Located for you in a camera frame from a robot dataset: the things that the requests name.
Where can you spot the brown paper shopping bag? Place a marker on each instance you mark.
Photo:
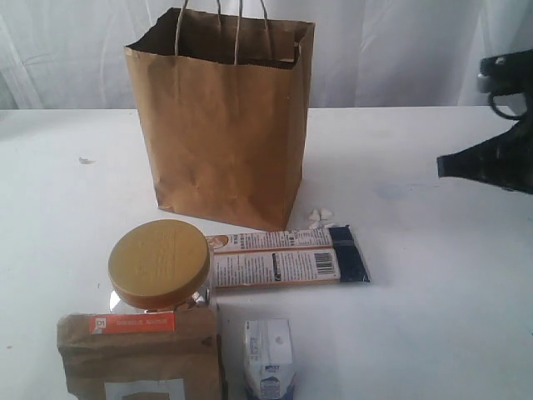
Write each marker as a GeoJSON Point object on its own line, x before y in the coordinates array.
{"type": "Point", "coordinates": [222, 102]}

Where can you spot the dark blue noodle package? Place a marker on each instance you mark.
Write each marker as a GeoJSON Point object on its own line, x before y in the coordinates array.
{"type": "Point", "coordinates": [286, 258]}

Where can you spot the small white milk carton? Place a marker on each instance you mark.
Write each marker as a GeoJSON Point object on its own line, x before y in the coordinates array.
{"type": "Point", "coordinates": [269, 368]}

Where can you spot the white backdrop curtain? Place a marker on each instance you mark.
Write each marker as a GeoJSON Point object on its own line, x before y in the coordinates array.
{"type": "Point", "coordinates": [69, 54]}

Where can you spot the brown kraft pouch orange label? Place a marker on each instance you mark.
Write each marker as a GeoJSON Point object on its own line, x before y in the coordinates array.
{"type": "Point", "coordinates": [174, 355]}

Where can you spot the clear nut jar gold lid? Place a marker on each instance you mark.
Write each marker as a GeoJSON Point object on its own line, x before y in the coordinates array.
{"type": "Point", "coordinates": [163, 265]}

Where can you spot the white crumpled paper bits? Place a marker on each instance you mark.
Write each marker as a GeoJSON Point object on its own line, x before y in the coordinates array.
{"type": "Point", "coordinates": [320, 218]}

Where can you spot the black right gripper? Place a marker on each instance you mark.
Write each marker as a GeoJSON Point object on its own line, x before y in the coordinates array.
{"type": "Point", "coordinates": [504, 161]}

